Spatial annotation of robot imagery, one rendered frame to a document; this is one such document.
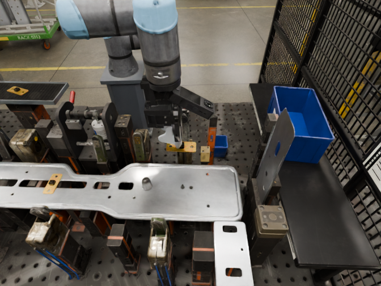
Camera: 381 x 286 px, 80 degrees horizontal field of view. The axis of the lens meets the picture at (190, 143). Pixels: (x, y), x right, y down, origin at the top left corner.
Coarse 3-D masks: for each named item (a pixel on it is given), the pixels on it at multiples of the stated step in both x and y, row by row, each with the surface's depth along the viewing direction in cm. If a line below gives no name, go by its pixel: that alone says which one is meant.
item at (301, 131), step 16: (272, 96) 98; (288, 96) 99; (304, 96) 98; (272, 112) 95; (288, 112) 105; (304, 112) 101; (320, 112) 86; (304, 128) 97; (320, 128) 85; (304, 144) 78; (320, 144) 77; (288, 160) 85; (304, 160) 84
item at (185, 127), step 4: (184, 112) 77; (188, 112) 76; (184, 116) 74; (188, 116) 77; (184, 120) 75; (188, 120) 78; (184, 124) 80; (188, 124) 79; (184, 128) 81; (188, 128) 80; (184, 132) 82; (188, 132) 81; (184, 136) 83; (188, 136) 82; (184, 140) 84; (188, 140) 83
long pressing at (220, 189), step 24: (0, 168) 87; (24, 168) 87; (48, 168) 87; (144, 168) 87; (168, 168) 87; (192, 168) 87; (216, 168) 87; (0, 192) 79; (24, 192) 79; (72, 192) 79; (96, 192) 79; (120, 192) 79; (144, 192) 79; (168, 192) 79; (192, 192) 79; (216, 192) 79; (120, 216) 74; (144, 216) 74; (168, 216) 74; (192, 216) 74; (216, 216) 73; (240, 216) 74
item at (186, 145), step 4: (168, 144) 65; (172, 144) 65; (184, 144) 65; (188, 144) 65; (192, 144) 65; (168, 148) 64; (172, 148) 64; (176, 148) 64; (180, 148) 64; (184, 148) 64; (188, 148) 64; (192, 148) 64; (192, 152) 64
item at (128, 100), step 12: (108, 72) 117; (144, 72) 119; (108, 84) 112; (120, 84) 114; (132, 84) 114; (120, 96) 119; (132, 96) 120; (144, 96) 124; (120, 108) 125; (132, 108) 125; (132, 120) 131; (144, 120) 133
